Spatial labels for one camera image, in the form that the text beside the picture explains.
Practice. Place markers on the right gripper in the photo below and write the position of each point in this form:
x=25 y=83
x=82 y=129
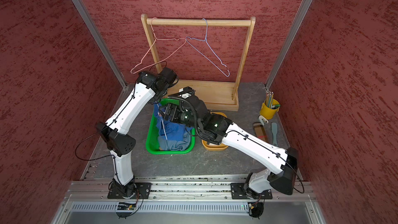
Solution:
x=176 y=111

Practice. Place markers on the white wire hanger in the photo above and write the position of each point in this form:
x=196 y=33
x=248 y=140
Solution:
x=162 y=124

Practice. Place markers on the royal blue tank top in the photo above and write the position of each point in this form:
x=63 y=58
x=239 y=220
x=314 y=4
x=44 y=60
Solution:
x=175 y=131

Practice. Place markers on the grey-blue tank top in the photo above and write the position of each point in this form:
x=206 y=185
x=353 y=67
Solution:
x=174 y=145

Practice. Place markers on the pink wire hanger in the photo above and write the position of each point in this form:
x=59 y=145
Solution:
x=153 y=40

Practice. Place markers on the blue wire hanger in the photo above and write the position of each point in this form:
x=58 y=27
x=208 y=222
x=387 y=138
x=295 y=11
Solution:
x=204 y=49

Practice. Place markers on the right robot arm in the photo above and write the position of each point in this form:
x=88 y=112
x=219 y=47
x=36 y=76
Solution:
x=281 y=164

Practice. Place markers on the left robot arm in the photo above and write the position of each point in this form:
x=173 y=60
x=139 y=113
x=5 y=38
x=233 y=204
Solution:
x=148 y=88

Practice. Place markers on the green plastic basket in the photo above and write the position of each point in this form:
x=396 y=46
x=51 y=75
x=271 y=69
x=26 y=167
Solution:
x=152 y=144

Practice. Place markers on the wooden clothes rack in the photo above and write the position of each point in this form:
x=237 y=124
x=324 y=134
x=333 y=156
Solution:
x=220 y=96

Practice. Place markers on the yellow plastic tray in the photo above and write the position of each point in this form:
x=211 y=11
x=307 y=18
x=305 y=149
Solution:
x=216 y=147

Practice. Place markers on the brown wooden brush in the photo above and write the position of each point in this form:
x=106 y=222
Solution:
x=260 y=132

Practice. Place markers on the yellow pencil cup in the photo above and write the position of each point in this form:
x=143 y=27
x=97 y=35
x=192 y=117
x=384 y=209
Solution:
x=270 y=106

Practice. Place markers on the grey-blue spatula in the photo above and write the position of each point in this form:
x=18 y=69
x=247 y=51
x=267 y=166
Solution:
x=274 y=130

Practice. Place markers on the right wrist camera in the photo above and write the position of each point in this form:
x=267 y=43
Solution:
x=185 y=93

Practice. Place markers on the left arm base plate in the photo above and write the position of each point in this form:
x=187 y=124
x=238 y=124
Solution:
x=130 y=191

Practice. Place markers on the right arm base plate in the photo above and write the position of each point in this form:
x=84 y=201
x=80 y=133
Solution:
x=240 y=191

